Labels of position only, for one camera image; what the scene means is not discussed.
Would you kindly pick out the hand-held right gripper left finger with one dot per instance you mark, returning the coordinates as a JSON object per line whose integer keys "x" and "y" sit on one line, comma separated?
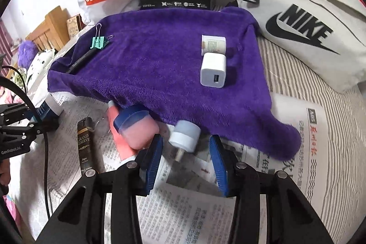
{"x": 153, "y": 161}

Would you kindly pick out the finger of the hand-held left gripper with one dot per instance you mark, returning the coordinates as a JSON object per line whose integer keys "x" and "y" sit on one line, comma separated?
{"x": 14, "y": 112}
{"x": 43, "y": 128}

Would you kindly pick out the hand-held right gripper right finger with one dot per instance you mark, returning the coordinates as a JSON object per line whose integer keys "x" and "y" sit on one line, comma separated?
{"x": 218, "y": 164}

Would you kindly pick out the white bottle with blue label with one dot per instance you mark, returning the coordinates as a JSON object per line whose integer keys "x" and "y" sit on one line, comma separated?
{"x": 53, "y": 106}

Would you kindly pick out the pink and blue bottle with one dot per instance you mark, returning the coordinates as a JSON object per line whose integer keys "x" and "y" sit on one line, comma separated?
{"x": 137, "y": 132}

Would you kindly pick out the dark brown gold-trimmed tube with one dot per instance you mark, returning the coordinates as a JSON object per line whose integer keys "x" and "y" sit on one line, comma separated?
{"x": 85, "y": 146}

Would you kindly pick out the clear plastic cap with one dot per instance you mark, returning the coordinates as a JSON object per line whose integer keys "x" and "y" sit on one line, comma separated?
{"x": 100, "y": 126}

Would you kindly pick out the pink tube with white cap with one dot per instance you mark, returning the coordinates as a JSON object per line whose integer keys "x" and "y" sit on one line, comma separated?
{"x": 113, "y": 112}

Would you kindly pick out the black pen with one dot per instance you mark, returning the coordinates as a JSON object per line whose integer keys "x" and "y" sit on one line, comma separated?
{"x": 81, "y": 61}

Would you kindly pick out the white usb charger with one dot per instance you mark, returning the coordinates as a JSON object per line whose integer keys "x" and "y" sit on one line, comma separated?
{"x": 213, "y": 69}

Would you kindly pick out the green binder clip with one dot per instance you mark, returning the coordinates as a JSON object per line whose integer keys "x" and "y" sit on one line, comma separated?
{"x": 98, "y": 43}

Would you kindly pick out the small white jar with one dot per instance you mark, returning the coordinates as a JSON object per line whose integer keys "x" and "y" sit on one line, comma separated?
{"x": 214, "y": 44}

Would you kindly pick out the person's left hand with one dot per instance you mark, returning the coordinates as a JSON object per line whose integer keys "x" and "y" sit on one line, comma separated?
{"x": 4, "y": 172}

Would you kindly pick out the white floral pillow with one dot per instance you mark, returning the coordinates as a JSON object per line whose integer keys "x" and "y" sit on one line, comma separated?
{"x": 41, "y": 59}

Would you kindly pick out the purple plush toy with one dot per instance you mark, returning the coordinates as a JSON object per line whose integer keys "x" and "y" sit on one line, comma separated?
{"x": 27, "y": 52}

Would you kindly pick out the newspaper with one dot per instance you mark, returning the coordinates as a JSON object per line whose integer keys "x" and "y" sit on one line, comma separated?
{"x": 185, "y": 218}

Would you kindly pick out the purple towel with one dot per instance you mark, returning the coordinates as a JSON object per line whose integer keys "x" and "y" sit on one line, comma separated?
{"x": 157, "y": 75}

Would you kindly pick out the wooden headboard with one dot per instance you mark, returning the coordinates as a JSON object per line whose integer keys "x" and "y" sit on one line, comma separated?
{"x": 54, "y": 26}

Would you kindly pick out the brown patterned box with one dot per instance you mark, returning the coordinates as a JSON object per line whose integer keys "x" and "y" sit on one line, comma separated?
{"x": 73, "y": 26}

